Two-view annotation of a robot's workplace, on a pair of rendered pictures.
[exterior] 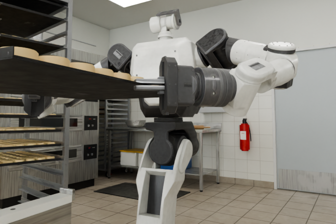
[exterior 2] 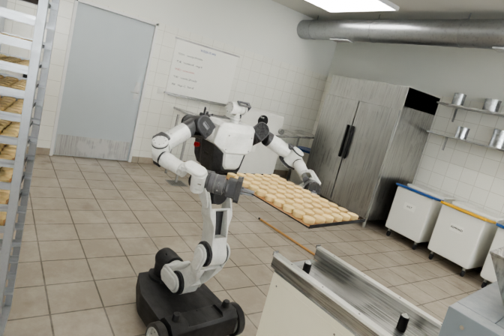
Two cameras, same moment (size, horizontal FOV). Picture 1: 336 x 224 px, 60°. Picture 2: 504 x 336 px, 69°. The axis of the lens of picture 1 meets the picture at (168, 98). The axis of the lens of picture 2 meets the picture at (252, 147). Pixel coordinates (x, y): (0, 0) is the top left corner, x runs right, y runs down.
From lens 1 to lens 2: 1.99 m
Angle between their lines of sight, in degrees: 70
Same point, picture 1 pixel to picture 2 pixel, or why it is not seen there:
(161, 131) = not seen: hidden behind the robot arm
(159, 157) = (219, 200)
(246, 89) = not seen: hidden behind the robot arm
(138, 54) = (230, 135)
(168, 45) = (248, 133)
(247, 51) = (280, 145)
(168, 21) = (243, 110)
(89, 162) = not seen: outside the picture
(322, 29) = not seen: outside the picture
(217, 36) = (265, 130)
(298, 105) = (94, 70)
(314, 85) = (114, 53)
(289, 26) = not seen: outside the picture
